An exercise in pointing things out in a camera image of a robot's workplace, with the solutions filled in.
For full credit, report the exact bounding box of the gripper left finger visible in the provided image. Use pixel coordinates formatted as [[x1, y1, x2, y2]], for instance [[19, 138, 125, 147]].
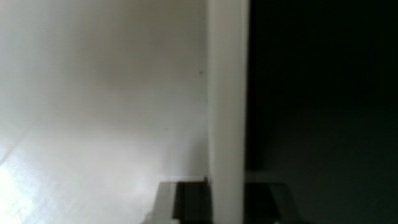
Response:
[[141, 181, 211, 224]]

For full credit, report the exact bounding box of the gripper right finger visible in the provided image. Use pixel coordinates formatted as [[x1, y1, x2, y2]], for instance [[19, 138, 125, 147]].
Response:
[[244, 183, 303, 224]]

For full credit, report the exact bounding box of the white square tabletop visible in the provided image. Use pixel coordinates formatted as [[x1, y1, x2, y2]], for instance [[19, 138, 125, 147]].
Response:
[[0, 0, 250, 224]]

